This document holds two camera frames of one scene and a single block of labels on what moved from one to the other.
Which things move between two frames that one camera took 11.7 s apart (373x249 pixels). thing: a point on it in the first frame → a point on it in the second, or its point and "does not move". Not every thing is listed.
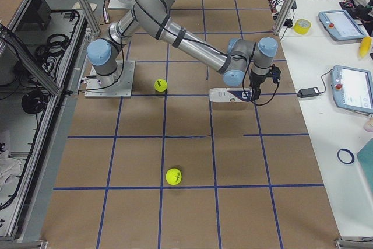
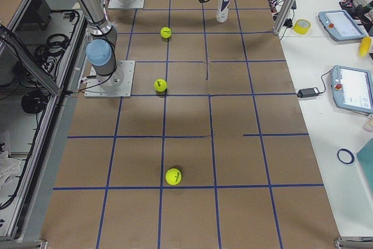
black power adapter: [308, 92] does not move
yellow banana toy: [365, 46] does not move
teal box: [365, 157] does not move
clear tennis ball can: [230, 98] → [222, 14]
